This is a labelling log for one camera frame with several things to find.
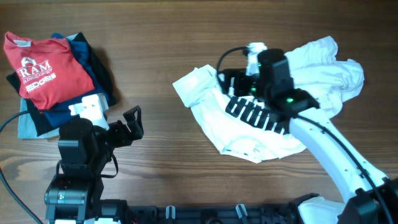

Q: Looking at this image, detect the navy blue folded shirt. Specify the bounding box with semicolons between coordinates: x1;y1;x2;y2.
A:
52;32;116;113

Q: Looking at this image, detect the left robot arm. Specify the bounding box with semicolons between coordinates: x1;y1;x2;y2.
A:
44;106;144;223

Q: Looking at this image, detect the grey folded shirt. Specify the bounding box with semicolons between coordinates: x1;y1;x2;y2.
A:
17;33;78;140

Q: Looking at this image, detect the red folded printed t-shirt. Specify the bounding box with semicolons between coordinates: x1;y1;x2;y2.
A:
3;32;79;110

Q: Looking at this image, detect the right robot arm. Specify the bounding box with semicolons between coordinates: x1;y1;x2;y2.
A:
216;47;397;223

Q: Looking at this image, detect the right black cable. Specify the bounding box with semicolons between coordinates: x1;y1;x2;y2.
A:
216;46;396;224

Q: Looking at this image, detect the black folded shirt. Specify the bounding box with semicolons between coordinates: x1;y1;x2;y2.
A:
4;32;116;139

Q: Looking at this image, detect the white t-shirt black print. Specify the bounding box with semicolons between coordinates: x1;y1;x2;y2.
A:
173;36;364;163

